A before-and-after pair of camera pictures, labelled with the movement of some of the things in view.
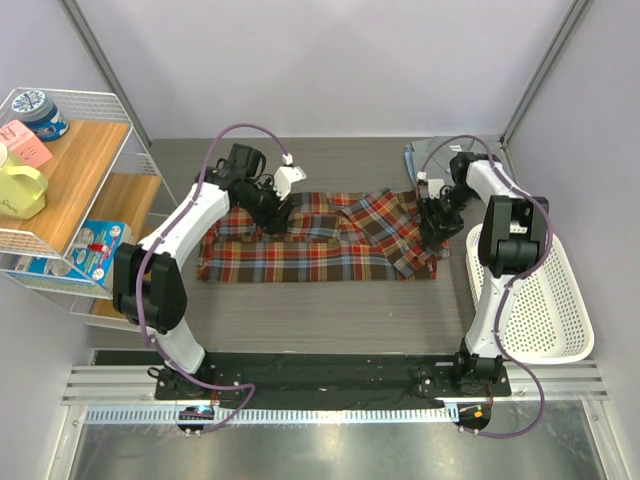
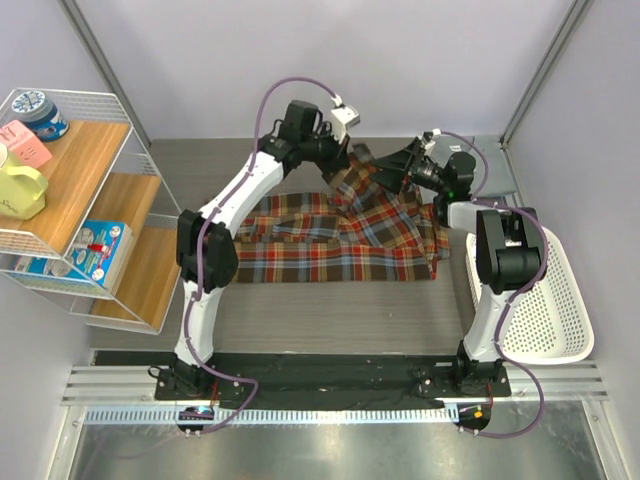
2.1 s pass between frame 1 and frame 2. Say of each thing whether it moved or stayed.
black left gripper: moved
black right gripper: moved
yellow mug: stayed
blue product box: stayed
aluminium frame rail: stayed
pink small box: stayed
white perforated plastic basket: stayed
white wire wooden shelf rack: stayed
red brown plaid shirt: moved
